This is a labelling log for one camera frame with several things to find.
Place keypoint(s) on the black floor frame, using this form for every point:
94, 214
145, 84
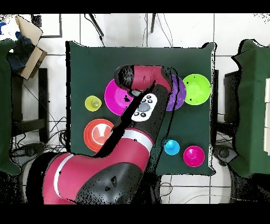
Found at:
60, 25

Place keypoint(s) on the black stool frame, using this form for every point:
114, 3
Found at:
43, 95

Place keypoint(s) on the white drawer unit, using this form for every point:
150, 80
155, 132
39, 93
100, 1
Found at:
267, 116

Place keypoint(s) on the black grey floor stand base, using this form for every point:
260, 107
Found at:
31, 150
223, 153

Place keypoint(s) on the purple bowl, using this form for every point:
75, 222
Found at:
181, 95

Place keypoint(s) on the large pink bowl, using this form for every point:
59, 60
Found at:
114, 99

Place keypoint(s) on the orange bowl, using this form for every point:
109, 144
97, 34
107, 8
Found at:
88, 135

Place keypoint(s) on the blue cup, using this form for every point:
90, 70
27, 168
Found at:
172, 148

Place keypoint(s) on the dark green table cloth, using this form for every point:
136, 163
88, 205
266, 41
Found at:
95, 63

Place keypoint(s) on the green cloth side table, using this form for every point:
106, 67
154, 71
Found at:
4, 105
253, 105

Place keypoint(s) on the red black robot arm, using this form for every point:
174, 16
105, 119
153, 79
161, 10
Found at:
84, 169

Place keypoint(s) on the small pink-red bowl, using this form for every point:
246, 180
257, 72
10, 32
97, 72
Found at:
196, 158

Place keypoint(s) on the large green bowl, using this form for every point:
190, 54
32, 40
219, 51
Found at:
198, 90

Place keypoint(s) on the dark blue bag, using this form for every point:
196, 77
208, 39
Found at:
19, 57

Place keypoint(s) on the cardboard box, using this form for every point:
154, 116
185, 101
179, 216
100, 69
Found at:
27, 29

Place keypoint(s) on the black tripod leg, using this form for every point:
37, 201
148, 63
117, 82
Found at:
153, 23
96, 24

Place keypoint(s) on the pale yellow translucent cup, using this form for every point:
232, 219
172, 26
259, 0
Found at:
89, 103

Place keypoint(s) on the black box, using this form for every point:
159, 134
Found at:
231, 95

